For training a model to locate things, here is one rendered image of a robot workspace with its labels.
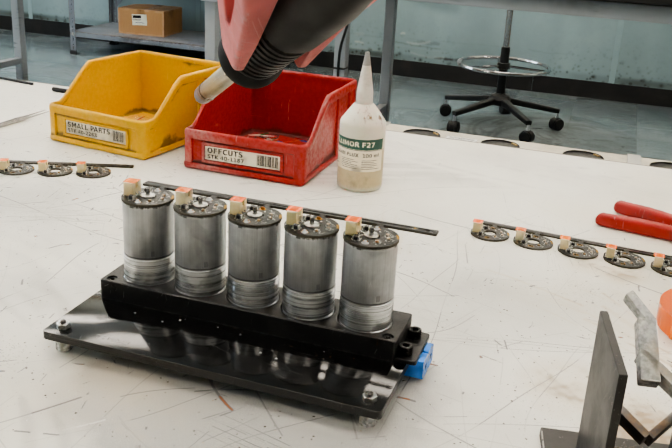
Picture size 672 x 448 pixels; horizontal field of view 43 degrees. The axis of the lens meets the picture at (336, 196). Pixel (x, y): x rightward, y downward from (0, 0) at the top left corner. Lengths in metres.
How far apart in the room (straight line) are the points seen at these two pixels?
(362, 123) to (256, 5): 0.35
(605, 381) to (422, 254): 0.23
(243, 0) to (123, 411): 0.19
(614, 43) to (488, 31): 0.66
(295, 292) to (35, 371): 0.12
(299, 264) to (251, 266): 0.02
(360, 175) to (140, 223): 0.24
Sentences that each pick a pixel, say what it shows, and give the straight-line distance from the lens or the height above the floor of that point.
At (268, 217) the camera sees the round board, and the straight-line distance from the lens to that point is 0.39.
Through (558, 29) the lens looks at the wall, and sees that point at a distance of 4.73.
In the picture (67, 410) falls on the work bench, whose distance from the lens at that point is 0.37.
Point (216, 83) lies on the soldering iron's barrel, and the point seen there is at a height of 0.88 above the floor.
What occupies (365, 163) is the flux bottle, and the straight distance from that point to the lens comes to 0.61.
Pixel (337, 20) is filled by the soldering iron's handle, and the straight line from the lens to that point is 0.24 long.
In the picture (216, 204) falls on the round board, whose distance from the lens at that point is 0.40.
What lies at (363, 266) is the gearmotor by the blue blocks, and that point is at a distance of 0.37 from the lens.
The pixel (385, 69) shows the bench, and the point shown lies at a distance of 3.39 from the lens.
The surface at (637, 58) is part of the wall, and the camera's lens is 4.73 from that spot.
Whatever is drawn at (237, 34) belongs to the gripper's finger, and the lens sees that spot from 0.27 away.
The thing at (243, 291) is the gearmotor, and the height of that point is 0.78.
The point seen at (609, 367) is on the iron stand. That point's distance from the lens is 0.30.
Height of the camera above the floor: 0.95
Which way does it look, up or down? 20 degrees down
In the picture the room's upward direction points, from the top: 3 degrees clockwise
